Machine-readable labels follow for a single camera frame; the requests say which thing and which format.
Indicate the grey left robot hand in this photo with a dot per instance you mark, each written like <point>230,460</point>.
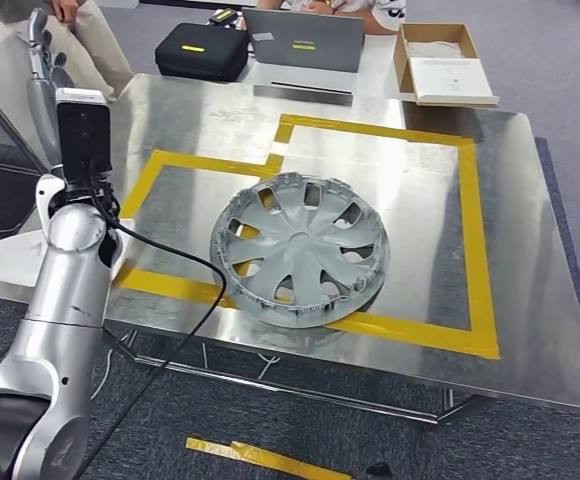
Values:
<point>42,93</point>

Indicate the person's hand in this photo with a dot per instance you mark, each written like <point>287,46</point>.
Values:
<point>63,10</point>

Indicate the white plastic cover part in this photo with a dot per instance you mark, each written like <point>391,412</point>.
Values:
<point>5,262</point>

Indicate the black wheeled robot base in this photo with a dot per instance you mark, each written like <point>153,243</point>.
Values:
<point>379,472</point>

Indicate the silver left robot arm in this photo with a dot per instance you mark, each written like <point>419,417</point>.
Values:
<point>65,331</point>

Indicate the steel workbench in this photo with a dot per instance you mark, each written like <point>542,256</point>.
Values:
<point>195,119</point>

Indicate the person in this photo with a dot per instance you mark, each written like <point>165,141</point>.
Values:
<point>100,53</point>
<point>387,14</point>

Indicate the black zip case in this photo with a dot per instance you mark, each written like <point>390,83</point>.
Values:
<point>202,60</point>

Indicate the grey laptop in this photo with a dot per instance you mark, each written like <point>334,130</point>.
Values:
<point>305,33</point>

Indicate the grey plastic hubcap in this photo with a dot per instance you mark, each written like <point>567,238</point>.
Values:
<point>300,248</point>

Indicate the brown cardboard box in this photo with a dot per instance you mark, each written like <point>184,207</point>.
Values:
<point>401,63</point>

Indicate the yellow tape strip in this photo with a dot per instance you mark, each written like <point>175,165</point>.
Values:
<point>270,460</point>

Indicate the white flat box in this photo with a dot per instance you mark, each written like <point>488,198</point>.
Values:
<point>452,81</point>

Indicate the yellow tape outline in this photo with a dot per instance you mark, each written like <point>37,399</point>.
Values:
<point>473,252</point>

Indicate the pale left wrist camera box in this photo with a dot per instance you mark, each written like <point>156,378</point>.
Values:
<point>82,136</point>

